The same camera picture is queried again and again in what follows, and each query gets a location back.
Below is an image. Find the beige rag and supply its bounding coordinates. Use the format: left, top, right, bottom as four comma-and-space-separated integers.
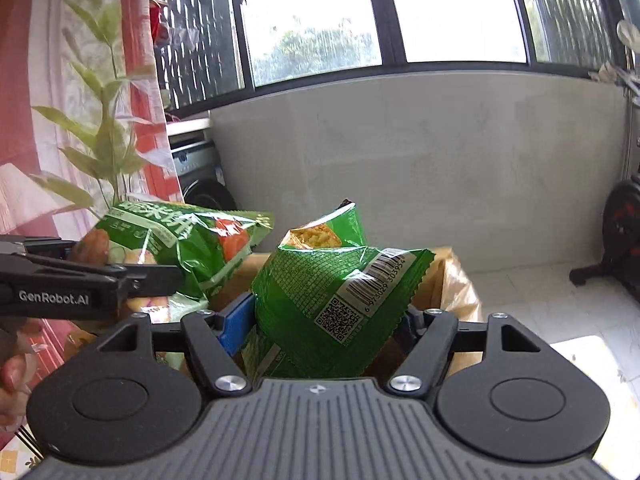
590, 60, 632, 84

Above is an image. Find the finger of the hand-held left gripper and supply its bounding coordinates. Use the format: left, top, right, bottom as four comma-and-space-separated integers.
0, 234, 78, 261
117, 264, 185, 297

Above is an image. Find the printed backdrop cloth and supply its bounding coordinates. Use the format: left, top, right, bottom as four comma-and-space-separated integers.
0, 0, 186, 436

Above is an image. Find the grey washing machine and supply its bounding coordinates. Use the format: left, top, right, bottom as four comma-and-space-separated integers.
169, 137, 240, 211

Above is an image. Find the black framed window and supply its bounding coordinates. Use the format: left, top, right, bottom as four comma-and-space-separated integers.
150, 0, 640, 116

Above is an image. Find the brown cardboard box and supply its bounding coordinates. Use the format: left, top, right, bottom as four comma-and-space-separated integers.
207, 245, 483, 381

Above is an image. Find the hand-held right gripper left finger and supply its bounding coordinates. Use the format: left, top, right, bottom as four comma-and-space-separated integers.
95, 291, 253, 397

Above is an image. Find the green snack bag with barcode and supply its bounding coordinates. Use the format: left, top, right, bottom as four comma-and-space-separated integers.
240, 200, 436, 381

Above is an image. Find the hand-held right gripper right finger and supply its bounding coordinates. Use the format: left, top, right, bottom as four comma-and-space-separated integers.
385, 307, 543, 397

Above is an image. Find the clear plastic box liner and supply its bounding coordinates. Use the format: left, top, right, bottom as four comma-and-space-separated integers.
435, 246, 484, 323

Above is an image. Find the green snack bag with potato print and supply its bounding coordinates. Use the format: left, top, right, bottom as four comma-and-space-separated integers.
67, 200, 276, 323

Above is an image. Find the black exercise bike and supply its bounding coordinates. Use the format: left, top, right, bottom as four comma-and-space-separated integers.
570, 80, 640, 306

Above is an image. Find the person's left hand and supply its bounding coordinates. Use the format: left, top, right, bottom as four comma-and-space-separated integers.
0, 317, 43, 431

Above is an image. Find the white hanging bag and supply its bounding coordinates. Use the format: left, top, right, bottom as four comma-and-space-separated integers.
616, 20, 640, 52

